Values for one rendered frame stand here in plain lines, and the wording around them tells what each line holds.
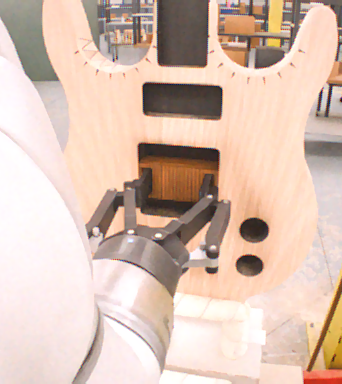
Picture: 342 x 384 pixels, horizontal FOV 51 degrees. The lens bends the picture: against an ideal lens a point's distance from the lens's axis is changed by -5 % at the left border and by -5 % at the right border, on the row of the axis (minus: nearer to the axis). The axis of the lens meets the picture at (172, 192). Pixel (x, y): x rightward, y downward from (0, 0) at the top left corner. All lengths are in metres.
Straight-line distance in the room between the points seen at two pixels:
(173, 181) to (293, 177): 0.14
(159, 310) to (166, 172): 0.24
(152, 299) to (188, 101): 0.26
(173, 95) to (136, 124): 0.06
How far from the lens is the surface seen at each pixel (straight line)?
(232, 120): 0.43
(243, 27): 5.00
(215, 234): 0.35
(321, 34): 0.42
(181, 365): 0.60
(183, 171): 0.46
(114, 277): 0.26
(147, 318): 0.25
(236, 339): 0.57
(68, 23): 0.47
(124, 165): 0.48
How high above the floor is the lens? 1.59
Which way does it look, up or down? 28 degrees down
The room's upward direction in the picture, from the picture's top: straight up
